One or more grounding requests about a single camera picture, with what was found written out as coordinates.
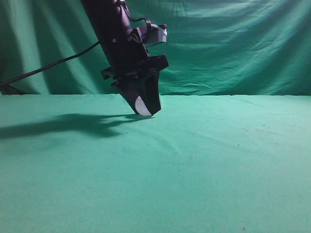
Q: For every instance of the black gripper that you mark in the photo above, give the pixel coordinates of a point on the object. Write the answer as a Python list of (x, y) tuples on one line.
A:
[(128, 56)]

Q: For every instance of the white dimpled golf ball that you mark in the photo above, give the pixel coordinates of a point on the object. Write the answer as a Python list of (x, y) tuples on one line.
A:
[(141, 108)]

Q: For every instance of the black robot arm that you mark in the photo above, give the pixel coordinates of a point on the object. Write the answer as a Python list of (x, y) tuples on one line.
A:
[(114, 14)]

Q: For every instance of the green backdrop cloth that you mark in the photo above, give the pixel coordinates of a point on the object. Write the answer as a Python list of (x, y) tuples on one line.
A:
[(214, 47)]

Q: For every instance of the green table cloth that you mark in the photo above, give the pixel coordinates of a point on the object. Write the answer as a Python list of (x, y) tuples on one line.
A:
[(204, 164)]

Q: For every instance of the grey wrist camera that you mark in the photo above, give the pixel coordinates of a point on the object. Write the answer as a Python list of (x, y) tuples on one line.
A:
[(156, 36)]

